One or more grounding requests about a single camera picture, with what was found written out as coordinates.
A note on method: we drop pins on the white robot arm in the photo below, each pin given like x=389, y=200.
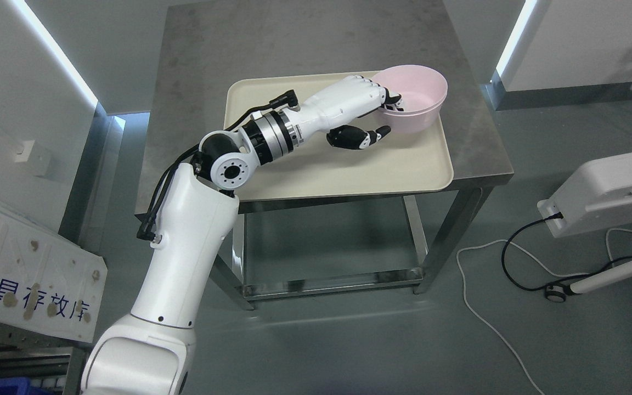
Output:
x=194, y=207

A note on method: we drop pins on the white machine with warning label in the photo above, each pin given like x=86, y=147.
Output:
x=596, y=196

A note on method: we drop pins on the white stand leg with caster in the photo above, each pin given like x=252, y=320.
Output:
x=559, y=292

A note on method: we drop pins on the pink bowl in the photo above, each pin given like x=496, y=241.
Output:
x=423, y=90
x=401, y=121

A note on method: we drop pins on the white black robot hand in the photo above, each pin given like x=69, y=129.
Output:
x=332, y=108

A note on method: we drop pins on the white wall socket left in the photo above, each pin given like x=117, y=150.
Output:
x=34, y=159

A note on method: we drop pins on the stainless steel table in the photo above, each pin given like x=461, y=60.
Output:
x=208, y=46

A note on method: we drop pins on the white sign board blue letters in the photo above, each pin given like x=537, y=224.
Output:
x=48, y=284

